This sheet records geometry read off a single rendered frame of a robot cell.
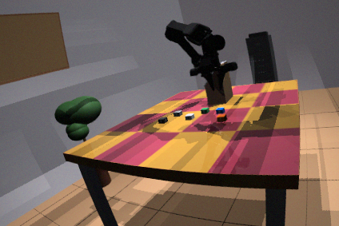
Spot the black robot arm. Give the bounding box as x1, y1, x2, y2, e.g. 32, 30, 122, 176
165, 20, 225, 73

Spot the blue block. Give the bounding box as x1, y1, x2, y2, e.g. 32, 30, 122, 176
216, 108, 225, 114

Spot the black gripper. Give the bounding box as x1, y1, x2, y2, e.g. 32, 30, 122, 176
190, 50, 238, 91

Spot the green block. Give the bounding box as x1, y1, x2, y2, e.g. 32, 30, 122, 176
201, 108, 209, 114

